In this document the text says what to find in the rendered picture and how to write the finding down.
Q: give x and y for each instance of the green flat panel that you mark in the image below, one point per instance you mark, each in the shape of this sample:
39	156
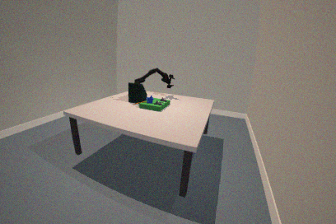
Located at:
157	104

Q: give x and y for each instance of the blue micro servo with orange cable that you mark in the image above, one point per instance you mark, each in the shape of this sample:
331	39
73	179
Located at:
149	99

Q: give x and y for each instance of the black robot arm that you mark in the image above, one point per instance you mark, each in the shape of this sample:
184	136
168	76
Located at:
163	74

